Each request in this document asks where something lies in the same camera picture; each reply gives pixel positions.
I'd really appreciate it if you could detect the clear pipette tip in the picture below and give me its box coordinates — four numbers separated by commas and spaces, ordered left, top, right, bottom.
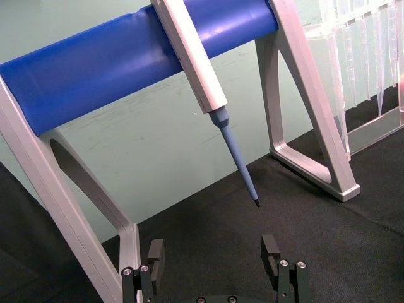
372, 6, 388, 119
386, 0, 402, 88

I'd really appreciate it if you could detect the clear plastic tip rack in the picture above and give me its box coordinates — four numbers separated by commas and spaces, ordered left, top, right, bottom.
302, 0, 404, 159

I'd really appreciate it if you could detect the black table cloth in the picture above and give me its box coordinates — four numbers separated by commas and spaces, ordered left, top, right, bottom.
0, 85, 404, 303

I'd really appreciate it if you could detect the pale green wall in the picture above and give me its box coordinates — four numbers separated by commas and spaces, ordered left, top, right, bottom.
0, 0, 404, 246

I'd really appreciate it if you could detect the grey stand with blue bar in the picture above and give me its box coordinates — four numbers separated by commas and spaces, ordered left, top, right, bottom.
0, 0, 361, 303

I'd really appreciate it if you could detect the white pipette with blue shaft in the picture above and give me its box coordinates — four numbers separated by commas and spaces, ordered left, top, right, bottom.
150, 0, 263, 210

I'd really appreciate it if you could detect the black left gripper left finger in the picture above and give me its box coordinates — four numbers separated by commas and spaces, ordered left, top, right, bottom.
121, 238, 167, 303

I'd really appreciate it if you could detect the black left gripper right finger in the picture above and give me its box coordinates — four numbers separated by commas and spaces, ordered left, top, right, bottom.
260, 234, 309, 303

